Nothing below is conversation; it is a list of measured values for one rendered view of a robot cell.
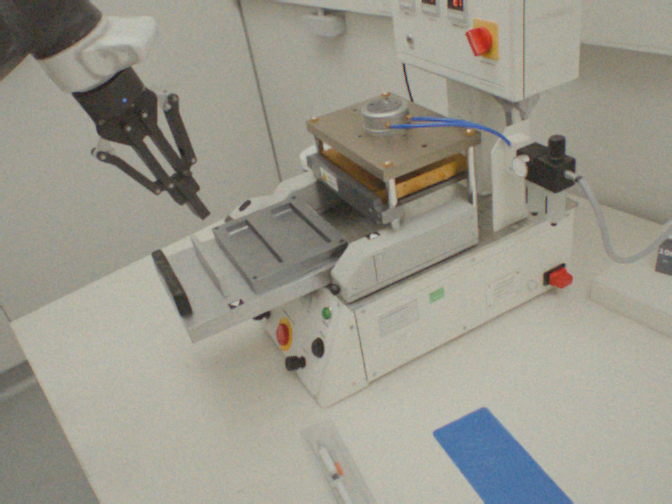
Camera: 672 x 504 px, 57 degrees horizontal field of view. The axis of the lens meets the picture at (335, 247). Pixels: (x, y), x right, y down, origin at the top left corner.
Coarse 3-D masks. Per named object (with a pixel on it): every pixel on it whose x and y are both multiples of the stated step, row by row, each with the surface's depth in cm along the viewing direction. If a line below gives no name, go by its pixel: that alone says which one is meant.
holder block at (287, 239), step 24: (264, 216) 109; (288, 216) 110; (312, 216) 106; (216, 240) 108; (240, 240) 106; (264, 240) 103; (288, 240) 101; (312, 240) 102; (336, 240) 98; (240, 264) 97; (264, 264) 99; (288, 264) 95; (312, 264) 96; (264, 288) 94
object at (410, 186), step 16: (336, 160) 108; (448, 160) 101; (464, 160) 101; (352, 176) 103; (368, 176) 101; (400, 176) 99; (416, 176) 98; (432, 176) 100; (448, 176) 101; (464, 176) 103; (384, 192) 97; (400, 192) 98; (416, 192) 100; (432, 192) 101
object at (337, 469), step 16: (304, 432) 96; (320, 432) 95; (336, 432) 95; (320, 448) 93; (336, 448) 92; (320, 464) 90; (336, 464) 90; (352, 464) 90; (336, 480) 88; (352, 480) 87; (336, 496) 86; (352, 496) 85; (368, 496) 85
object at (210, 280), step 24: (192, 240) 103; (192, 264) 104; (216, 264) 103; (192, 288) 98; (216, 288) 97; (240, 288) 96; (288, 288) 95; (312, 288) 97; (192, 312) 93; (216, 312) 92; (240, 312) 93; (192, 336) 91
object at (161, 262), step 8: (152, 256) 101; (160, 256) 100; (160, 264) 98; (168, 264) 98; (160, 272) 97; (168, 272) 96; (168, 280) 94; (176, 280) 94; (168, 288) 93; (176, 288) 92; (176, 296) 91; (184, 296) 91; (176, 304) 91; (184, 304) 92; (184, 312) 92
